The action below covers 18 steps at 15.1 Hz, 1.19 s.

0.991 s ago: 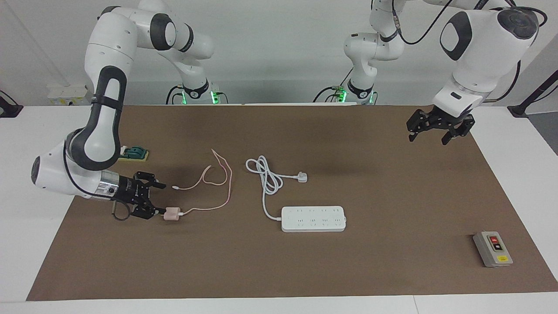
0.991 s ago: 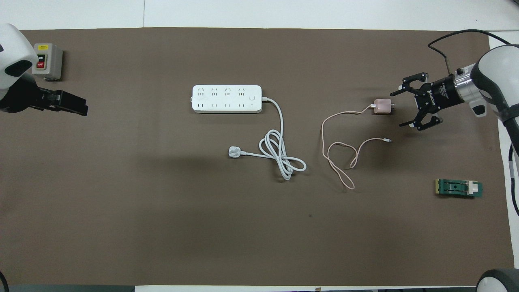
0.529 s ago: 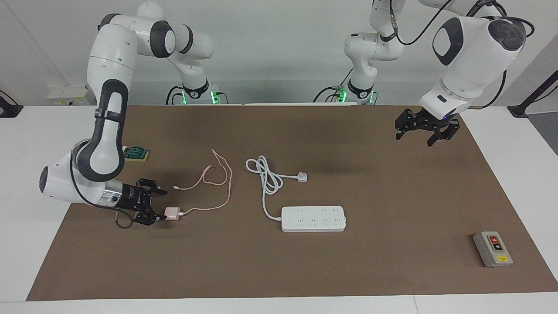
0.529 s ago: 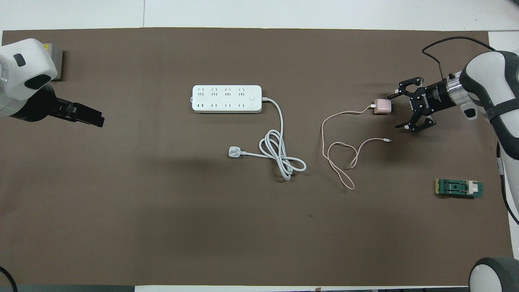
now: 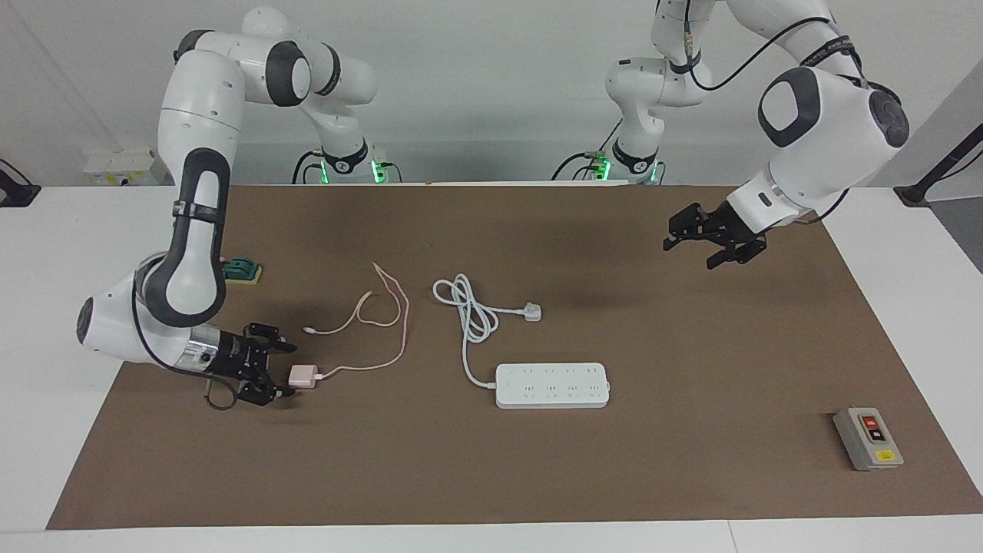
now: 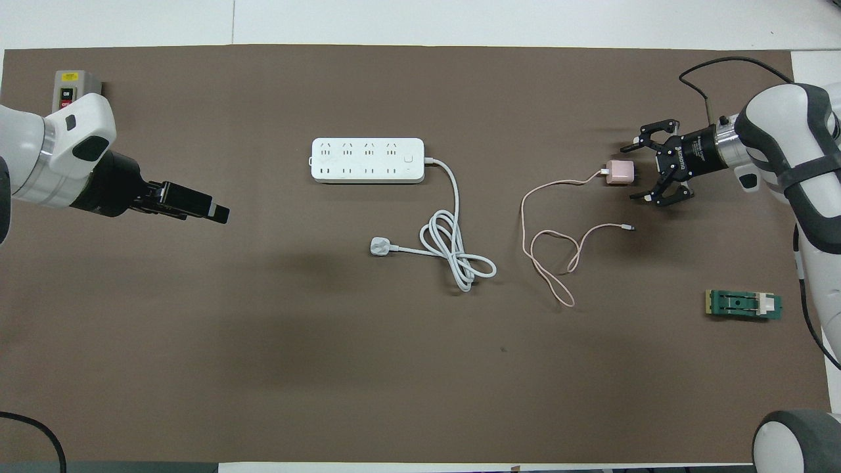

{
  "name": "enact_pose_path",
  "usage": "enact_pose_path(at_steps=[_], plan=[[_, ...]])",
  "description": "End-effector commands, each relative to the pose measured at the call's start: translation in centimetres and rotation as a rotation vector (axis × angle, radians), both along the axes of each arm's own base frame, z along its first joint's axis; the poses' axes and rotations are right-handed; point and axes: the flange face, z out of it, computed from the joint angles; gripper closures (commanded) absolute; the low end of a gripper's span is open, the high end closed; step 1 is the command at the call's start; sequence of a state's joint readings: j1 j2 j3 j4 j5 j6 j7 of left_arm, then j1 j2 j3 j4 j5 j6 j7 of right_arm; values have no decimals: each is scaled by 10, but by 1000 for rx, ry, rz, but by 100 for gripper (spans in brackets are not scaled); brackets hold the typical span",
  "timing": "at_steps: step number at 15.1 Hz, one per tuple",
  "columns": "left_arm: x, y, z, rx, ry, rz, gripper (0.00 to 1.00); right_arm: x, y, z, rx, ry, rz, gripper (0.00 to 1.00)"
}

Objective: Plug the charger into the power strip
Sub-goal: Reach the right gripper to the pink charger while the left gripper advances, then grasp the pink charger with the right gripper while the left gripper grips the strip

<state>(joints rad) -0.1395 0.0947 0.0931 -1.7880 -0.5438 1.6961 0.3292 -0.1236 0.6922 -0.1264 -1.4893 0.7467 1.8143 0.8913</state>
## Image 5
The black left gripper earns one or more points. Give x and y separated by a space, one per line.
733 226

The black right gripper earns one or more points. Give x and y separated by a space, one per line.
238 361

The pink charger block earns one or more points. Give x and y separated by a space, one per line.
302 376

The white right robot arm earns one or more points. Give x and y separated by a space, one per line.
200 123

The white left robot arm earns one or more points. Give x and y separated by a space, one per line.
829 130

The white power strip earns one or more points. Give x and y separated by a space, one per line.
553 385

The brown table mat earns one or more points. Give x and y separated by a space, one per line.
307 461

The black clamp stand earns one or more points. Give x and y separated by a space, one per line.
15 192
918 192

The green knife switch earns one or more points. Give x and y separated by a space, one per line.
244 270

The white wall box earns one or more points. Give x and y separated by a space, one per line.
115 165

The grey on-off switch box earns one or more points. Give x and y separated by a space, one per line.
868 438

